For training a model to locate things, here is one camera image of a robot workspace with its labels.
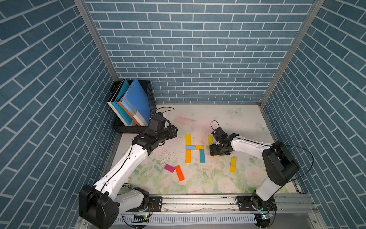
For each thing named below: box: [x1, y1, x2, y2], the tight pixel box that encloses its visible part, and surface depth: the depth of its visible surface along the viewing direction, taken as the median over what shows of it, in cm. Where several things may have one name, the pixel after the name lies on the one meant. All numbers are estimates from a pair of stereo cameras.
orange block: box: [174, 165, 185, 182], surface depth 86 cm
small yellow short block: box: [194, 145, 205, 151], surface depth 96 cm
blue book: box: [118, 78, 151, 127], surface depth 91 cm
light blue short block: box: [185, 145, 195, 151], surface depth 97 cm
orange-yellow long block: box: [185, 149, 192, 164], surface depth 93 cm
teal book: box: [111, 79, 133, 125], surface depth 88 cm
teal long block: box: [199, 149, 206, 164], surface depth 93 cm
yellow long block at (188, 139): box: [185, 134, 192, 146], surface depth 101 cm
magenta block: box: [164, 164, 176, 173], surface depth 88 cm
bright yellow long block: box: [229, 156, 237, 174], surface depth 90 cm
